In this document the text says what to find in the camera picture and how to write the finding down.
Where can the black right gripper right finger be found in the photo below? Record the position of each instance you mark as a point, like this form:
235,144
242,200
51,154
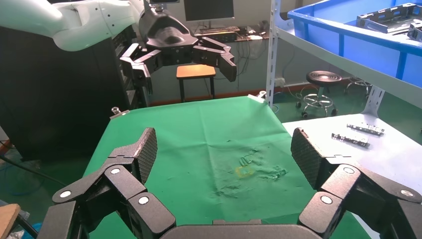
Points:
305,155

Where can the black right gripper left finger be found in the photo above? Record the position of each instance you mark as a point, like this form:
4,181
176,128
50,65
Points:
146,155

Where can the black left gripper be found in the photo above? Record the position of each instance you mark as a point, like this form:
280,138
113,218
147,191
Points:
165,33

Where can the silver sheet metal bracket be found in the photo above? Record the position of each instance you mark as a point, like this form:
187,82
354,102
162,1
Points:
416,32
379,19

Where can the wooden top stool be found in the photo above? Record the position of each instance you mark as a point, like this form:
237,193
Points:
195,71

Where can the silver binder clip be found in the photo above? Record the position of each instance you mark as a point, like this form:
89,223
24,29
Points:
257,97
118,112

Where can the black keyboard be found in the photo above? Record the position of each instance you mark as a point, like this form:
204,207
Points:
219,30

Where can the green table cloth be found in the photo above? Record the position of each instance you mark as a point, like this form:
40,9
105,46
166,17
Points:
197,142

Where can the black computer monitor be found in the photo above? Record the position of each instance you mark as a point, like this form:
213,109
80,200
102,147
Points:
208,9

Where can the cluttered desk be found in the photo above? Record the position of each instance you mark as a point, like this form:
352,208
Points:
244,35

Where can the chrome rolling stool base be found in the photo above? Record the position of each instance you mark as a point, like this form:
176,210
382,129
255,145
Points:
357,84

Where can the white metal shelf rack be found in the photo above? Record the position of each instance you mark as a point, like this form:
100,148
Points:
346,64

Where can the black cabinet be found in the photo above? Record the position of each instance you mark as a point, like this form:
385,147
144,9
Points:
49,105

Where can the blue plastic bin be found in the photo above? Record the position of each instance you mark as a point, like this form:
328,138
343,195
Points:
362,49

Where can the wooden board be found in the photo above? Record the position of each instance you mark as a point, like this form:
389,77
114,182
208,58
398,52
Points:
8,221

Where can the silver metal rail strip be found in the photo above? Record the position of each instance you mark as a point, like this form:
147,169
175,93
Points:
350,139
366,128

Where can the white wall socket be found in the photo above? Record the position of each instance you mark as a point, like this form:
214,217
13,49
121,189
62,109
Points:
279,82

